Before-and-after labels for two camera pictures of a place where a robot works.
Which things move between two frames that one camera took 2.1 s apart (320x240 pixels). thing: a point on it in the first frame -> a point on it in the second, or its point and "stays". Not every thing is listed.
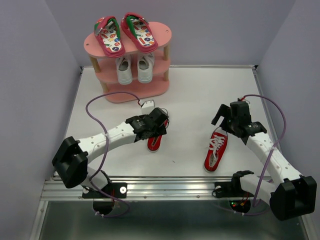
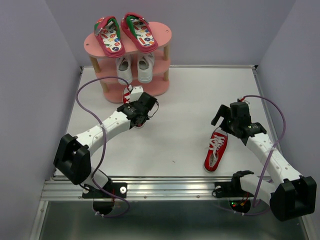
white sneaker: (145, 67) stays
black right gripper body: (228, 123) stays
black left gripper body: (158, 131) -> (146, 118)
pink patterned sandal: (139, 28) stays
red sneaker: (154, 143) -> (126, 94)
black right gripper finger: (223, 111) stays
